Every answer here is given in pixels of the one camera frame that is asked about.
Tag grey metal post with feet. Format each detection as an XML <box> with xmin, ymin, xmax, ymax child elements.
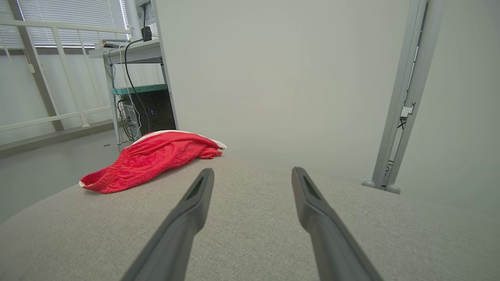
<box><xmin>361</xmin><ymin>0</ymin><xmax>446</xmax><ymax>195</ymax></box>

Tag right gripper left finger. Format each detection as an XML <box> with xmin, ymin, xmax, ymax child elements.
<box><xmin>120</xmin><ymin>168</ymin><xmax>215</xmax><ymax>281</ymax></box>

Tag grey window frame column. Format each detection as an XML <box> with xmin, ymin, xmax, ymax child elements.
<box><xmin>7</xmin><ymin>0</ymin><xmax>65</xmax><ymax>132</ymax></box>

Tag black computer tower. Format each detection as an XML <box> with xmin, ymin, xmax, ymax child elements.
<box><xmin>120</xmin><ymin>91</ymin><xmax>177</xmax><ymax>138</ymax></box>

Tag grey partition edge post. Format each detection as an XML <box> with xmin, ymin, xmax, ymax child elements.
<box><xmin>150</xmin><ymin>0</ymin><xmax>179</xmax><ymax>131</ymax></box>

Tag white window blinds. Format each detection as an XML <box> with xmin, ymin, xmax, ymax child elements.
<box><xmin>0</xmin><ymin>0</ymin><xmax>159</xmax><ymax>49</ymax></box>

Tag white round pole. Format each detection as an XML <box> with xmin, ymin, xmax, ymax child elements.
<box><xmin>123</xmin><ymin>0</ymin><xmax>143</xmax><ymax>42</ymax></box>

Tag thin black power cable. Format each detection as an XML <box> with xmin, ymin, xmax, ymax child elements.
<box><xmin>124</xmin><ymin>38</ymin><xmax>153</xmax><ymax>135</ymax></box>

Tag teal desk shelf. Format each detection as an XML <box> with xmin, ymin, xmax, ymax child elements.
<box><xmin>111</xmin><ymin>84</ymin><xmax>168</xmax><ymax>96</ymax></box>

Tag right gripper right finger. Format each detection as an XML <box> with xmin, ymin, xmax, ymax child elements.
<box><xmin>291</xmin><ymin>167</ymin><xmax>384</xmax><ymax>281</ymax></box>

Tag red shorts with white stripe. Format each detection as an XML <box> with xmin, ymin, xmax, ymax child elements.
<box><xmin>79</xmin><ymin>130</ymin><xmax>227</xmax><ymax>194</ymax></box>

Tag white railing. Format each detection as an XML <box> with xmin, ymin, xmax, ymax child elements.
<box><xmin>0</xmin><ymin>19</ymin><xmax>131</xmax><ymax>133</ymax></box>

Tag white power strip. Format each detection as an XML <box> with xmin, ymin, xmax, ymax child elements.
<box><xmin>94</xmin><ymin>39</ymin><xmax>129</xmax><ymax>49</ymax></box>

